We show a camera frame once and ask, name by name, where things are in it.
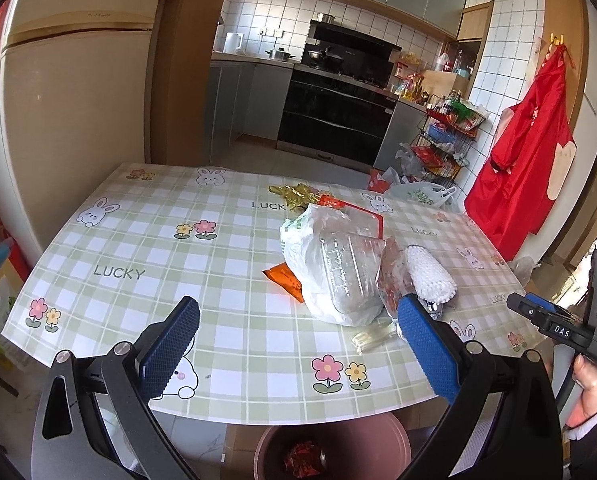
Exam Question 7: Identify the red apron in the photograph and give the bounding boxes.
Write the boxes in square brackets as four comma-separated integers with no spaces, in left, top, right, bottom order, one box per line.
[465,45,577,262]

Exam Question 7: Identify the gold foil wrapper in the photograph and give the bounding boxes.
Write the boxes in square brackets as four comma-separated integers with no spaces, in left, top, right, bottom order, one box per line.
[268,184,322,211]

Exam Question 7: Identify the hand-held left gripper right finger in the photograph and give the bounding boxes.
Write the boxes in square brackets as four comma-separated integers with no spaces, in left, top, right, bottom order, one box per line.
[397,294,564,480]

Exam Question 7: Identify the yellowish clear wrapper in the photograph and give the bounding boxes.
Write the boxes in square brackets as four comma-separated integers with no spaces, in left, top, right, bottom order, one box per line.
[351,322,404,353]

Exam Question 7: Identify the person's right hand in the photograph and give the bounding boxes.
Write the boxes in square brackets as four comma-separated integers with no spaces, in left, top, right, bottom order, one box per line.
[561,352,597,431]

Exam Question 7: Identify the white bag with green print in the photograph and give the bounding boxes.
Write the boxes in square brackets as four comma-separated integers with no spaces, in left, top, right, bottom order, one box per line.
[383,181,457,211]

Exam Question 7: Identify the clear wrapper with red print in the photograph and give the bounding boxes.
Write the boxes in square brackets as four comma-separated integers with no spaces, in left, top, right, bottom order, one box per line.
[377,237,415,318]

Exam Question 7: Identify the grey lower cabinet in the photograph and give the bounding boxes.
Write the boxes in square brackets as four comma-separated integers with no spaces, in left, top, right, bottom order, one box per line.
[209,57,295,144]

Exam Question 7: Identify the pink plastic bin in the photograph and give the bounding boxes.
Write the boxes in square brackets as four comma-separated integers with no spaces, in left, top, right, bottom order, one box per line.
[253,412,412,480]

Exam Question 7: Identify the white foam net sleeve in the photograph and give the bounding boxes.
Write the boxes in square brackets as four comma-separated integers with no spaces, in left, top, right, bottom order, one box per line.
[405,244,458,305]

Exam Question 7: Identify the clear crumpled plastic bag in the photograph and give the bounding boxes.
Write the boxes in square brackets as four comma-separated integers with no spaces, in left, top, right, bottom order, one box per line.
[396,142,429,182]

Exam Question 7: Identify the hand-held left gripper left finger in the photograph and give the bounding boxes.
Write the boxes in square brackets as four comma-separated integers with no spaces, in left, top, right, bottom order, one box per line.
[31,296,202,480]

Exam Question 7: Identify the black wire storage rack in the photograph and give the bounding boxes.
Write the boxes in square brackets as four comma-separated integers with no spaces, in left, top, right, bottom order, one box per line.
[409,102,487,189]

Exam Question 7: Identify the red cardboard box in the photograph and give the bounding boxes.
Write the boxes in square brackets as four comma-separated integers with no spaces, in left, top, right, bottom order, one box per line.
[0,225,30,282]

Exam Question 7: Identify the beige refrigerator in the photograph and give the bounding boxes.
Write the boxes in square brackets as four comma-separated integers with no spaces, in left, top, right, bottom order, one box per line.
[0,0,175,281]

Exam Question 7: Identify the black range hood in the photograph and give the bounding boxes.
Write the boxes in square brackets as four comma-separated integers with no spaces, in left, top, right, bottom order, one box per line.
[306,20,402,69]

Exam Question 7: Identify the crumpled red wrapper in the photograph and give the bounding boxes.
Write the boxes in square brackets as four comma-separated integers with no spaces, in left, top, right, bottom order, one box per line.
[284,441,327,476]

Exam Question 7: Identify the red-rimmed clear plastic tray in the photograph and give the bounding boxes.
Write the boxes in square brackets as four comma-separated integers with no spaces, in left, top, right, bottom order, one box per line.
[319,197,385,241]

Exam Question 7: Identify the grey narrow base cabinet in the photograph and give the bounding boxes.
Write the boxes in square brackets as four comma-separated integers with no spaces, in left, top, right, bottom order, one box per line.
[373,97,429,173]

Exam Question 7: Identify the red bag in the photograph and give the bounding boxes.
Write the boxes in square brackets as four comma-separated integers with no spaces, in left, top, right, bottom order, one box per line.
[367,169,402,193]

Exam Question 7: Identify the black integrated stove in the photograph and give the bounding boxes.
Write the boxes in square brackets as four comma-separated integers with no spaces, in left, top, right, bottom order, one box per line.
[277,65,399,172]

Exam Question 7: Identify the wooden cutting board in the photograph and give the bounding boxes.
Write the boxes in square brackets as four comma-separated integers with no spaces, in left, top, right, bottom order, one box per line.
[421,70,460,104]

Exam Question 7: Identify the orange snack wrapper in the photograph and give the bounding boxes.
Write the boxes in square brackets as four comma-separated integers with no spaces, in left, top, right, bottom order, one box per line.
[262,262,309,303]

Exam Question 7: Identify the clear plastic bottle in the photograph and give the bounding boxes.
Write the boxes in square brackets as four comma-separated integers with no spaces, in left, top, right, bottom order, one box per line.
[319,232,390,315]

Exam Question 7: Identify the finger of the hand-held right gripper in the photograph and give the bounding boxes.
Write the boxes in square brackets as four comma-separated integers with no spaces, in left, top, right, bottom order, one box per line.
[506,292,555,330]

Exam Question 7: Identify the checked bunny print tablecloth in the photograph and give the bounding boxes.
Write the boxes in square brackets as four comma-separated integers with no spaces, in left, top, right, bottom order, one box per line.
[1,162,549,428]

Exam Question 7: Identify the translucent crumpled bag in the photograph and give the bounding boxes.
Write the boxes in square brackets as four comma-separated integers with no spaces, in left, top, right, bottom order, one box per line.
[511,256,537,286]

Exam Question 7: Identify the white plastic bag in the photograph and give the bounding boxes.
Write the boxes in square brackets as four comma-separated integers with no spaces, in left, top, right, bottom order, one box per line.
[279,203,387,326]

